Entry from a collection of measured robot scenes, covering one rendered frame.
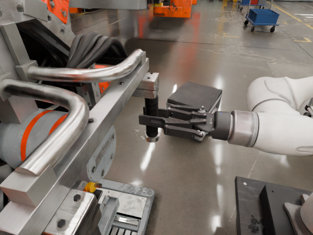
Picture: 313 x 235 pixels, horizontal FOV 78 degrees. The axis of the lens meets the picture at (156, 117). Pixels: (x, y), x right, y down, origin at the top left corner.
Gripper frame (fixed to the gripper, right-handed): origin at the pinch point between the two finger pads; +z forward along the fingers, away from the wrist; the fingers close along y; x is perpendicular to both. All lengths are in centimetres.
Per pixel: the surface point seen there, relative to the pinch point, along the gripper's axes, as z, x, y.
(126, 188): 23, -75, 22
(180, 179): -9, -83, 42
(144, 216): 8, -75, 8
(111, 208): 25, -68, 5
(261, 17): -140, -50, 509
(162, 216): -2, -83, 14
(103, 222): 26, -68, -3
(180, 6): 34, -14, 349
